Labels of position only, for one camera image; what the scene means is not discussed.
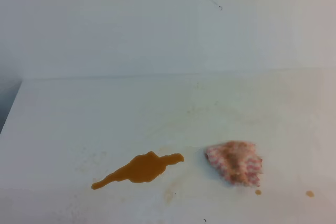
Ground large brown coffee puddle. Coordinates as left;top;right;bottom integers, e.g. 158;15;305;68
91;151;184;190

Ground pink striped rag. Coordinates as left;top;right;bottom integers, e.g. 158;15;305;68
204;141;263;187

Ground small coffee drop right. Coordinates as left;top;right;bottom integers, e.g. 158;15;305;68
306;190;314;197

